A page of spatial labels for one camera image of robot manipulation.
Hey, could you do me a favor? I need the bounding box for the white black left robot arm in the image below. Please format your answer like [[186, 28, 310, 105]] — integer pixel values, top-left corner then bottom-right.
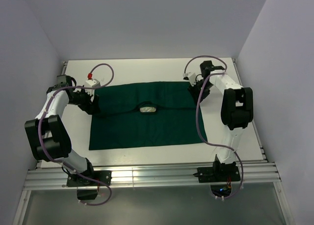
[[25, 75, 100, 186]]

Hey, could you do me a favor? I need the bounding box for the metal surgical kit tray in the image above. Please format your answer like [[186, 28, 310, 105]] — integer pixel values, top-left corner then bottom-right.
[[139, 106, 157, 113]]

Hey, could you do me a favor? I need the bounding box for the aluminium table edge rail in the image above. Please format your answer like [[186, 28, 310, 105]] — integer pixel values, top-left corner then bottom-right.
[[36, 60, 68, 169]]

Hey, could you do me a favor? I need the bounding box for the aluminium front frame rail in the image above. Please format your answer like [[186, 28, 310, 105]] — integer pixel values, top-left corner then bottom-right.
[[23, 161, 281, 191]]

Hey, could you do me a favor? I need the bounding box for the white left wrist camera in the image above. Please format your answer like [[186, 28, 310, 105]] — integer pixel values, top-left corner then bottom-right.
[[83, 73, 101, 88]]

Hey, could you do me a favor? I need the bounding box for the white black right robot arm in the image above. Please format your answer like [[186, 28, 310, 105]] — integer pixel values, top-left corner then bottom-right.
[[183, 60, 254, 182]]

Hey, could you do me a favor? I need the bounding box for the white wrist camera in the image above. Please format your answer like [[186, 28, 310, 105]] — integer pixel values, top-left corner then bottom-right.
[[183, 72, 197, 86], [83, 73, 101, 88]]

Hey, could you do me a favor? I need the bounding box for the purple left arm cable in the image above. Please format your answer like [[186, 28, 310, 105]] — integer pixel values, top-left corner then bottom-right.
[[39, 63, 115, 207]]

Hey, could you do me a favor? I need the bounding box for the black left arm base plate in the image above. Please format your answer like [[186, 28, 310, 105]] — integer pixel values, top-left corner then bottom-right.
[[66, 170, 112, 187]]

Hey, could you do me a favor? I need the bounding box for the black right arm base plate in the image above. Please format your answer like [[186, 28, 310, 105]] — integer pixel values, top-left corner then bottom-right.
[[193, 167, 241, 183]]

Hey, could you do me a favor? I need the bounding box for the dark green surgical cloth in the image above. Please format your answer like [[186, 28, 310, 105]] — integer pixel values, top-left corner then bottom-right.
[[89, 82, 207, 150]]

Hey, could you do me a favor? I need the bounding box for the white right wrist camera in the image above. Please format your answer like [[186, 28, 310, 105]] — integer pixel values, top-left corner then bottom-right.
[[183, 72, 197, 86]]

